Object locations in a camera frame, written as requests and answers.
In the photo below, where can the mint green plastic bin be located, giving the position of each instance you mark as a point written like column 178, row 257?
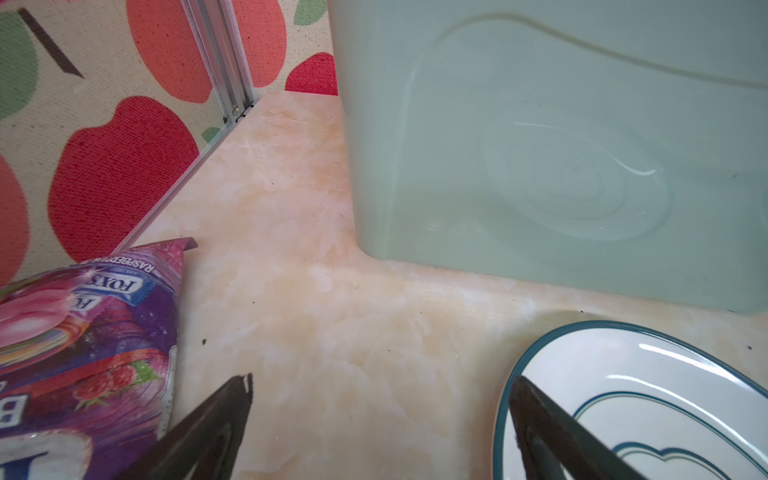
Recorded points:
column 616, row 146

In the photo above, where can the white plate teal cloud outline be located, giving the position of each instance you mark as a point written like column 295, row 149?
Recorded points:
column 665, row 407

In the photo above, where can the left aluminium frame post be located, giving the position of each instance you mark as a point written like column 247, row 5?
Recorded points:
column 214, row 29

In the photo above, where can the purple Fox's candy bag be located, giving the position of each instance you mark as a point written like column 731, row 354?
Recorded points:
column 88, row 357

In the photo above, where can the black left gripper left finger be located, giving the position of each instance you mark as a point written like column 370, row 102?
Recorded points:
column 205, row 444

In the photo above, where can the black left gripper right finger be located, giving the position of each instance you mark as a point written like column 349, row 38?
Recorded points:
column 553, row 445

